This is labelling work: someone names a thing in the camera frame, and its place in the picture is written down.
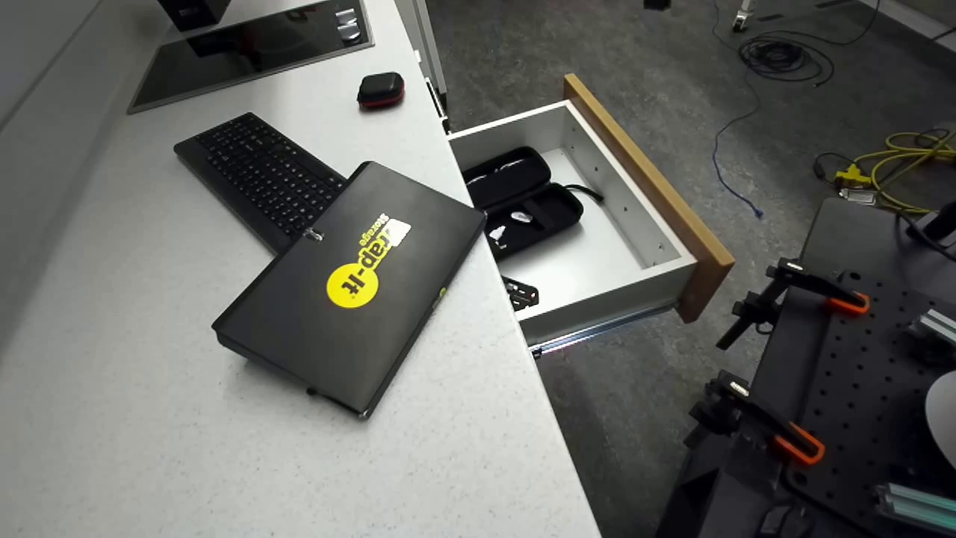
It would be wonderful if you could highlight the wooden front white drawer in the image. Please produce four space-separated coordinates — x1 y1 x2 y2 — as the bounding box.
448 72 736 356

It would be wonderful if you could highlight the small black metal part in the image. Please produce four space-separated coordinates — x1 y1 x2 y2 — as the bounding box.
502 276 540 312

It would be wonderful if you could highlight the open black zip case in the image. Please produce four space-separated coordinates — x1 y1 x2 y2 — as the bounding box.
462 146 586 262

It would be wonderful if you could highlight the black flat box yellow sticker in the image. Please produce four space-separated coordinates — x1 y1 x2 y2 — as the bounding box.
211 160 488 419

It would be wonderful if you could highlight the small black red pouch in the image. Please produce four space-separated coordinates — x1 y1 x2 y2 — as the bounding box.
356 72 406 111

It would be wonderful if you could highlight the black keyboard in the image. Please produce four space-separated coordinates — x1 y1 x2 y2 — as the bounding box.
173 112 349 255

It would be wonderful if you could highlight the black orange clamp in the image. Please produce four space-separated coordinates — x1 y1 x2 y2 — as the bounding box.
715 258 872 351
685 371 827 469

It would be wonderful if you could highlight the black monitor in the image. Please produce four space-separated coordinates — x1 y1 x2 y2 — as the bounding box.
126 0 375 115

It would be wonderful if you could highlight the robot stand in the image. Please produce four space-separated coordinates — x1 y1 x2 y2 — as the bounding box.
656 197 956 538

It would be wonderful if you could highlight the aluminium profile bar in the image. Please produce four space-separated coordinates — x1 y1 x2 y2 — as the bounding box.
907 306 956 349
874 482 956 536

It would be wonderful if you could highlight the blue cable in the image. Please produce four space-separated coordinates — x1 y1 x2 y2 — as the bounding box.
711 75 765 220

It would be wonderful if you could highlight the coil of black cable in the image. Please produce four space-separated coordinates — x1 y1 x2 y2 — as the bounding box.
710 0 884 88

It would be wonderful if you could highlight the yellow cable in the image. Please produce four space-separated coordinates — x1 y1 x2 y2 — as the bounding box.
834 130 956 215

